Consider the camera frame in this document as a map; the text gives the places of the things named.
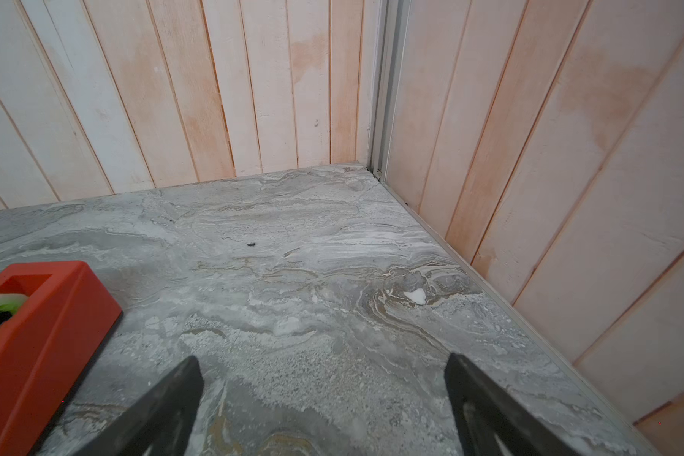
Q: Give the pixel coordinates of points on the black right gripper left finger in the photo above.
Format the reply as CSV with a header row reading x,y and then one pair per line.
x,y
160,422

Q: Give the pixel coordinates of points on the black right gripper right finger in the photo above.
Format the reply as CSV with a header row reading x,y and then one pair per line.
x,y
489,420

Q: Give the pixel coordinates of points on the red tape dispenser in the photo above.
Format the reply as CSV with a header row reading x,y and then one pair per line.
x,y
47,344

